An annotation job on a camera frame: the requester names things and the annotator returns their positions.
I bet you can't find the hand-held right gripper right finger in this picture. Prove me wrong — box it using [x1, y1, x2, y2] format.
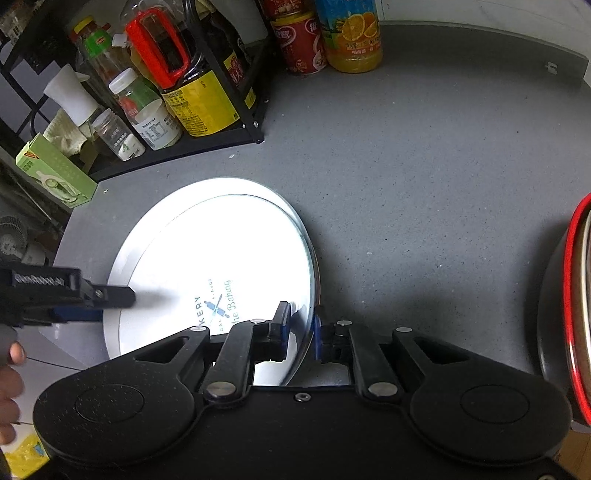
[314, 316, 468, 405]

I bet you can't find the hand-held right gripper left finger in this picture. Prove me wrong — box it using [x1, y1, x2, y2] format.
[134, 300, 291, 403]

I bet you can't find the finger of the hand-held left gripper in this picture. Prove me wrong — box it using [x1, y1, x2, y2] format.
[83, 284, 137, 310]
[51, 308, 106, 324]

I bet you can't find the white printed plate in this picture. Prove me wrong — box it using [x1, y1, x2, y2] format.
[106, 178, 308, 296]
[107, 191, 320, 387]

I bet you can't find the person's left hand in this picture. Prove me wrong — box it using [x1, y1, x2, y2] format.
[0, 342, 27, 446]

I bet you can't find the small grey fan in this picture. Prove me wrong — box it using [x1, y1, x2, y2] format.
[0, 216, 49, 267]

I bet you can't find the green cardboard box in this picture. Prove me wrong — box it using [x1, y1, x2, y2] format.
[15, 133, 99, 211]

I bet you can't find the yellow packet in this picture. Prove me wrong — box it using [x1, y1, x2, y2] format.
[4, 425, 49, 479]

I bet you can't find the pale yellow cloth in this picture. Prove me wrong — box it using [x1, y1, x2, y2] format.
[44, 111, 90, 156]

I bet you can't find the small clear jar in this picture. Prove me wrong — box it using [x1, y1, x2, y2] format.
[91, 109, 147, 162]

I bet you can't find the white bottle with green label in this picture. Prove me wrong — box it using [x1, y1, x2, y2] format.
[107, 68, 183, 151]

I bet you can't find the black metal rack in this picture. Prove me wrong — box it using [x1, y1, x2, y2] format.
[0, 0, 266, 182]

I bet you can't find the white paper cup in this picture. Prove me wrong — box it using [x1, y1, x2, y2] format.
[43, 64, 100, 126]

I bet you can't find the dark pot with red rim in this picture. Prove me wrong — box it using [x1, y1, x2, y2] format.
[537, 193, 591, 428]

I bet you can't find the tea bottle with yellow cap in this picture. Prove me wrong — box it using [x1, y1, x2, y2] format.
[69, 16, 139, 112]

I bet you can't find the dark bottle with red label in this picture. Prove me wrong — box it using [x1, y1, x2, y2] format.
[203, 0, 257, 112]

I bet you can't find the red drink can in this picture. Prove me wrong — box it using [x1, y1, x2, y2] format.
[259, 0, 305, 19]
[270, 10, 329, 75]

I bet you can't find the orange juice bottle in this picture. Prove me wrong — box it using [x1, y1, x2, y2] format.
[314, 0, 384, 73]

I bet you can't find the dark jug with red handle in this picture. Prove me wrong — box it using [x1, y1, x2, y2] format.
[124, 7, 243, 137]

